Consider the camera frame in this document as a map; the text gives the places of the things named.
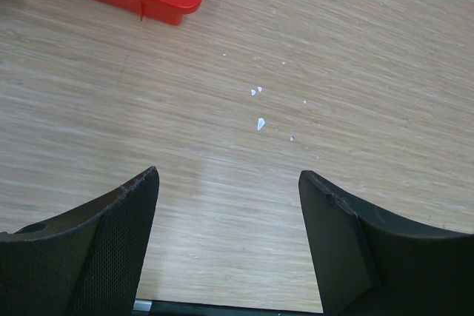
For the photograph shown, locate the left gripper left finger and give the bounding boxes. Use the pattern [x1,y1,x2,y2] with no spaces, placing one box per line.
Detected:
[1,167,159,315]

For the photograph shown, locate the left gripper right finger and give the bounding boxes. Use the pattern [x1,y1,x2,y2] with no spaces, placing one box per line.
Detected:
[298,170,473,315]

